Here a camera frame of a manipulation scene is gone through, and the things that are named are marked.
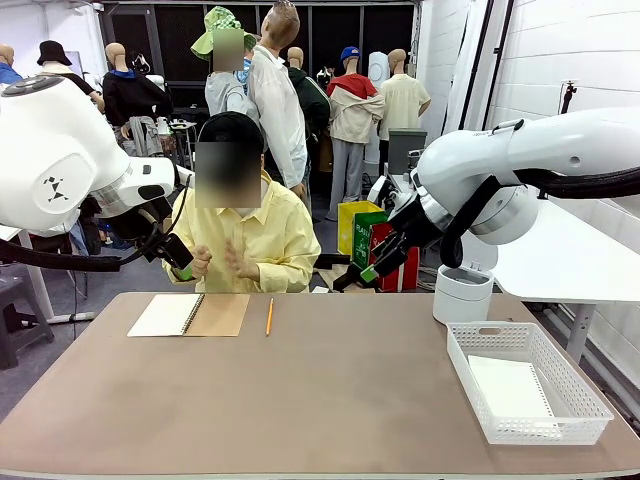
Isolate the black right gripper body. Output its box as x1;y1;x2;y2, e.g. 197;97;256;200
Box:
385;192;446;251

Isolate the yellow recycling bin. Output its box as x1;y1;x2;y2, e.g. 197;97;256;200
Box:
337;200;384;256

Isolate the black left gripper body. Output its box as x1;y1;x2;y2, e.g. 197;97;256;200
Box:
108;197;195;271

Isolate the mannequin in black jacket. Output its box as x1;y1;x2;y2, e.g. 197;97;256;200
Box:
102;42;174;159

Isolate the black bucket hat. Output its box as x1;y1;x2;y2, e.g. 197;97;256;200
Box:
37;39;74;67

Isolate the white leaning panel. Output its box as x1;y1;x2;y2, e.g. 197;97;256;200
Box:
442;0;494;136

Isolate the mannequin in grey shirt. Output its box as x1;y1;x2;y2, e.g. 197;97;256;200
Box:
204;24;261;121

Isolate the black left arm cable sleeve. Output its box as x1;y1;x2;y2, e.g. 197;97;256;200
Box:
0;189;189;274

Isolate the red recycling bin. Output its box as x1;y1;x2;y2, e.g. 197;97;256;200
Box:
369;222;421;293

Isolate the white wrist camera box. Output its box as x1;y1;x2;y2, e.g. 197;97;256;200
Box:
369;174;402;209
173;164;197;190

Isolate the white torso form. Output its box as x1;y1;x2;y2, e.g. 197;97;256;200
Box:
367;51;390;164

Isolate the black tripod pole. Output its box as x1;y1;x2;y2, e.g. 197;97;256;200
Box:
559;82;579;115

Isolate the person's left forearm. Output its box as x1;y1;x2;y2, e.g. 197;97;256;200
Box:
249;249;322;294

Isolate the mannequin in blue shirt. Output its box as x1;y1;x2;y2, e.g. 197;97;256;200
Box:
0;43;24;86

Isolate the brown spiral notebook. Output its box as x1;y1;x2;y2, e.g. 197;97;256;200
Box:
126;293;251;338

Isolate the large white table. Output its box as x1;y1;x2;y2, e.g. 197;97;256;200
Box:
492;199;640;364

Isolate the black right arm cable sleeve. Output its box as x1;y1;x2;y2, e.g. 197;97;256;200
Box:
439;167;640;269

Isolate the white paper sheet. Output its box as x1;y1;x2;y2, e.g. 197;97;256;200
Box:
467;353;562;427

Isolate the person in yellow shirt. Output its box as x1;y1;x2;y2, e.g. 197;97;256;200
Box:
163;110;322;294

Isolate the mannequin in dark hoodie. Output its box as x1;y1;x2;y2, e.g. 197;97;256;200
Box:
286;46;331;174

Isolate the white round trash can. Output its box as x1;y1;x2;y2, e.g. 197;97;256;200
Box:
432;232;499;326

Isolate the grey bin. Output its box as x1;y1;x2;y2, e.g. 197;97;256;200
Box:
387;128;429;176

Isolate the person's left hand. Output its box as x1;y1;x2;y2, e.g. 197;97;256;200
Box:
223;238;261;281

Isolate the tall mannequin white shirt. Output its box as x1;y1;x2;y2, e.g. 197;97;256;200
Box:
248;0;309;199

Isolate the white table frame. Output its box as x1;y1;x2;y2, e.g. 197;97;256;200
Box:
0;224;96;324

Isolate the mannequin red beige jacket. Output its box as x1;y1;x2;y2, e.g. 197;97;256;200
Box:
325;54;385;221

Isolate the mannequin in black top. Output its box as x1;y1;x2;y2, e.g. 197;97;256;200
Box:
37;59;106;114

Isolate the white perforated plastic basket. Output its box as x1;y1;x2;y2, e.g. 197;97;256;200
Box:
446;322;615;446

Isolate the green recycling bin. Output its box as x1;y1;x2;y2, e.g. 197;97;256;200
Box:
352;211;389;271

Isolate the green checked sun hat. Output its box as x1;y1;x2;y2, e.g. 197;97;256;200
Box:
190;5;259;62

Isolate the mannequin in cream shirt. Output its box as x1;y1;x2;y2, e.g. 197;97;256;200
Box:
378;48;432;144

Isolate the black chair base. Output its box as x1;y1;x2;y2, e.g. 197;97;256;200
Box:
312;252;381;294

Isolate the person's right forearm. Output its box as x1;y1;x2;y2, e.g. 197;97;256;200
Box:
163;249;201;287

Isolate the person's right hand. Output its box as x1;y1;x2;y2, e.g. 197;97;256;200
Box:
191;244;214;278

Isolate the black arm cable sleeve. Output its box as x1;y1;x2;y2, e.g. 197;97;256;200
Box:
0;189;189;274
439;167;640;269

